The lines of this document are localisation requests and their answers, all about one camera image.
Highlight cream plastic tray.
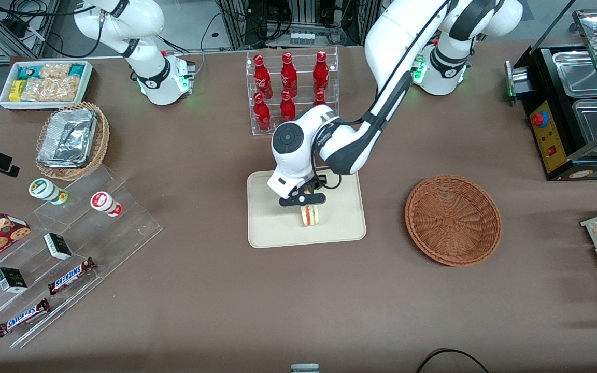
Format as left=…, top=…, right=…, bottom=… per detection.
left=247, top=169, right=367, bottom=249

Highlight clear rice cracker bag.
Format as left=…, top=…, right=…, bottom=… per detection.
left=21, top=76, right=83, bottom=103
left=39, top=63, right=72, bottom=80

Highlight small black box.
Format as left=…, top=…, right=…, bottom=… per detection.
left=0, top=267, right=28, bottom=294
left=44, top=233, right=73, bottom=261

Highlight triangular sandwich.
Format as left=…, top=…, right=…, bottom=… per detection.
left=300, top=205, right=321, bottom=228

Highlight clear acrylic bottle rack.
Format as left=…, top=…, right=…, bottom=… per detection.
left=246, top=46, right=339, bottom=136

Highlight black floor cable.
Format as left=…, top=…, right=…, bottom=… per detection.
left=415, top=348, right=491, bottom=373

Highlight green lidded cup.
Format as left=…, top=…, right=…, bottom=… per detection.
left=29, top=178, right=68, bottom=206

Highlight Snickers bar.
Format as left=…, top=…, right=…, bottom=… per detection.
left=48, top=257, right=96, bottom=296
left=0, top=298, right=51, bottom=338

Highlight red lidded cup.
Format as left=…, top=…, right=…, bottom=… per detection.
left=90, top=191, right=123, bottom=217

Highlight light oval wicker basket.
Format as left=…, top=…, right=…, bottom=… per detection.
left=35, top=102, right=110, bottom=181

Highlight stacked aluminium foil trays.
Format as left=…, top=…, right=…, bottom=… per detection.
left=37, top=108, right=98, bottom=169

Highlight clear acrylic stepped display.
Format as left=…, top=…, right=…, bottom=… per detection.
left=0, top=165, right=163, bottom=349

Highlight white plastic snack bin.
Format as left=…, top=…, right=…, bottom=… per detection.
left=0, top=60, right=95, bottom=111

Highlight brown round wicker basket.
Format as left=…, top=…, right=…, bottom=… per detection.
left=405, top=175, right=502, bottom=267

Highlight black food warmer machine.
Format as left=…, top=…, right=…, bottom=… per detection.
left=505, top=8, right=597, bottom=182

